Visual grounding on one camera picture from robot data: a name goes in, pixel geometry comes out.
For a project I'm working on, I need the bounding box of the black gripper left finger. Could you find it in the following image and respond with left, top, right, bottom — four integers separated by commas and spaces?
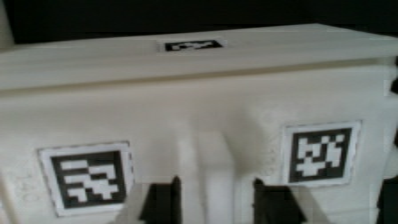
138, 177, 183, 224

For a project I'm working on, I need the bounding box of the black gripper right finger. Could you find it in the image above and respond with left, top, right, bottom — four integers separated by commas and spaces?
252, 179, 307, 224

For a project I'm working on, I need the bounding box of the white cabinet door panel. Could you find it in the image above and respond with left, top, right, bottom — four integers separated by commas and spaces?
0, 63, 398, 224

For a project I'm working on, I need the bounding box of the white cabinet body box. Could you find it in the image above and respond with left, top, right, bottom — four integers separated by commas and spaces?
0, 24, 398, 91

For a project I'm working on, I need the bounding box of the white U-shaped obstacle fence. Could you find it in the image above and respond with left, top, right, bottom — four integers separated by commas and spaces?
0, 0, 14, 52

